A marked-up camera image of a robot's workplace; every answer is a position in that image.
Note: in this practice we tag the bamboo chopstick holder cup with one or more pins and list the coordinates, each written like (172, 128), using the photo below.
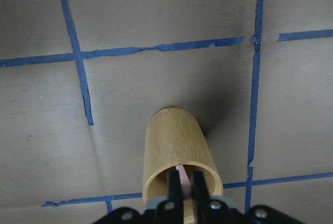
(173, 137)

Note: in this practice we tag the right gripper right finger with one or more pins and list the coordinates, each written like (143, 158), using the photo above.
(213, 209)

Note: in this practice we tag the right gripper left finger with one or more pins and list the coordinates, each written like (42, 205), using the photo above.
(164, 209)

